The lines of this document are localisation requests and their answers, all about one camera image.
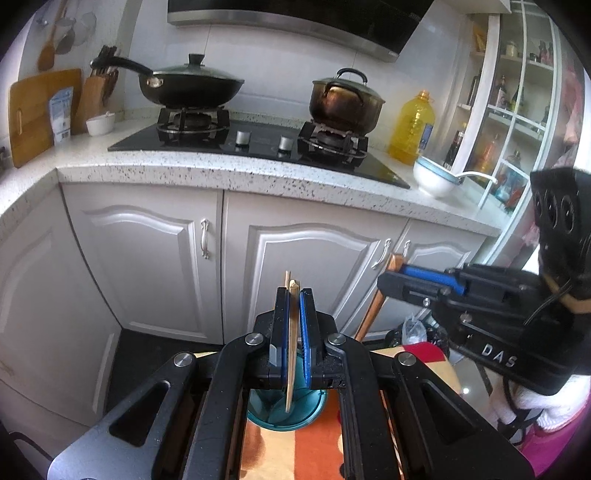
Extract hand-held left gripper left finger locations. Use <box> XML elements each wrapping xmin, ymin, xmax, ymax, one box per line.
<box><xmin>46</xmin><ymin>286</ymin><xmax>294</xmax><ymax>480</ymax></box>

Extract small white bowl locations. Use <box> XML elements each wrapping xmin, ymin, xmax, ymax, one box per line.
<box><xmin>86</xmin><ymin>111</ymin><xmax>116</xmax><ymax>137</ymax></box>

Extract white display cabinet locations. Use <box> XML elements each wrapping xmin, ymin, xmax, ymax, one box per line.
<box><xmin>442</xmin><ymin>0</ymin><xmax>574</xmax><ymax>261</ymax></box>

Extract white and blue bag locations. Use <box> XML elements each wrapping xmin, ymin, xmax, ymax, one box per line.
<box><xmin>48</xmin><ymin>86</ymin><xmax>75</xmax><ymax>145</ymax></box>

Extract grey corner cabinet door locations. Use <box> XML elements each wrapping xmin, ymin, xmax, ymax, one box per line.
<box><xmin>0</xmin><ymin>185</ymin><xmax>123</xmax><ymax>430</ymax></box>

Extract dark sauce bottle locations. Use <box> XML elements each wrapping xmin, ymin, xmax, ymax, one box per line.
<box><xmin>443</xmin><ymin>122</ymin><xmax>467</xmax><ymax>170</ymax></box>

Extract range hood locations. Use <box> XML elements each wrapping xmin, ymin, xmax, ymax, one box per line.
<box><xmin>167</xmin><ymin>0</ymin><xmax>435</xmax><ymax>64</ymax></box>

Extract white utensil holder teal rim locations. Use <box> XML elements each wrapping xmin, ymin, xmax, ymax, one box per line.
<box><xmin>246</xmin><ymin>351</ymin><xmax>329</xmax><ymax>433</ymax></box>

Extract pink clothing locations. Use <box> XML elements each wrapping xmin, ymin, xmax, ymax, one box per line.
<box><xmin>524</xmin><ymin>413</ymin><xmax>591</xmax><ymax>480</ymax></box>

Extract yellow oil bottle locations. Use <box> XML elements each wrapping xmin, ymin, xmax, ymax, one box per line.
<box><xmin>389</xmin><ymin>90</ymin><xmax>437</xmax><ymax>166</ymax></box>

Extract dark steel pot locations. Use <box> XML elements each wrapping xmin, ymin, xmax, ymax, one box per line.
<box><xmin>310</xmin><ymin>80</ymin><xmax>387</xmax><ymax>133</ymax></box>

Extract wooden knife block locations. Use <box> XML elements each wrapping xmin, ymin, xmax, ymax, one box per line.
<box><xmin>75</xmin><ymin>45</ymin><xmax>120</xmax><ymax>135</ymax></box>

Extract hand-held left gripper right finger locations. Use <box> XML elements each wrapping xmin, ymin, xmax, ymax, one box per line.
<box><xmin>299</xmin><ymin>287</ymin><xmax>532</xmax><ymax>480</ymax></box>

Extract wooden chair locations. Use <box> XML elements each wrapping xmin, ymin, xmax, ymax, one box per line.
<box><xmin>355</xmin><ymin>252</ymin><xmax>408</xmax><ymax>343</ymax></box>

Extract glass wok lid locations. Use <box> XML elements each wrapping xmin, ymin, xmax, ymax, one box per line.
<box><xmin>152</xmin><ymin>53</ymin><xmax>243</xmax><ymax>85</ymax></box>

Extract rose print mat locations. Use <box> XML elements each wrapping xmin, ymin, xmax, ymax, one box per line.
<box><xmin>194</xmin><ymin>342</ymin><xmax>463</xmax><ymax>480</ymax></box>

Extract wooden cutting board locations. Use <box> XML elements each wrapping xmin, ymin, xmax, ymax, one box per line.
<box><xmin>8</xmin><ymin>68</ymin><xmax>83</xmax><ymax>168</ymax></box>

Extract white bowl blue rim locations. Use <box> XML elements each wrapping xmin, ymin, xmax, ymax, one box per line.
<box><xmin>412</xmin><ymin>156</ymin><xmax>463</xmax><ymax>199</ymax></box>

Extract wooden spatula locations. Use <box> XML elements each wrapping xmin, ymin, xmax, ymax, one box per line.
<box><xmin>37</xmin><ymin>6</ymin><xmax>68</xmax><ymax>72</ymax></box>

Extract black glass gas stove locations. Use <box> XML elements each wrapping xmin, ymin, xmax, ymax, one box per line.
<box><xmin>107</xmin><ymin>107</ymin><xmax>411</xmax><ymax>189</ymax></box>

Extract black cable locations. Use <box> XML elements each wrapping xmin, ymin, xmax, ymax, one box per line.
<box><xmin>501</xmin><ymin>369</ymin><xmax>544</xmax><ymax>446</ymax></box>

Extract clear plastic bag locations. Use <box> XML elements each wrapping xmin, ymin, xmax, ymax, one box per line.
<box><xmin>401</xmin><ymin>314</ymin><xmax>428</xmax><ymax>345</ymax></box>

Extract small grey cabinet door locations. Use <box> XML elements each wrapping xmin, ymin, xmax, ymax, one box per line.
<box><xmin>392</xmin><ymin>220</ymin><xmax>491</xmax><ymax>278</ymax></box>

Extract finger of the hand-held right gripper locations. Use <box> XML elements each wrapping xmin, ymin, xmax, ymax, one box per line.
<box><xmin>376</xmin><ymin>271</ymin><xmax>455</xmax><ymax>308</ymax></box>
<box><xmin>401</xmin><ymin>264</ymin><xmax>465</xmax><ymax>296</ymax></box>

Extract black wok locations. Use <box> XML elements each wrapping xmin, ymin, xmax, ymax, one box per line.
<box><xmin>90</xmin><ymin>56</ymin><xmax>245</xmax><ymax>108</ymax></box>

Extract white ladle handle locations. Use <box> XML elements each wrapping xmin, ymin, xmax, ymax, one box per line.
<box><xmin>454</xmin><ymin>170</ymin><xmax>498</xmax><ymax>184</ymax></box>

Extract steel pot lid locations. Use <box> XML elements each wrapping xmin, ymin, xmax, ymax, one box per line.
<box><xmin>311</xmin><ymin>68</ymin><xmax>385</xmax><ymax>101</ymax></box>

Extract hanging metal ladles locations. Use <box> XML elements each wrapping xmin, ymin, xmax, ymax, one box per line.
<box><xmin>54</xmin><ymin>11</ymin><xmax>98</xmax><ymax>52</ymax></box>

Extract orange bottle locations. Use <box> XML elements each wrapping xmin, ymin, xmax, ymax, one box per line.
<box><xmin>475</xmin><ymin>134</ymin><xmax>502</xmax><ymax>174</ymax></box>

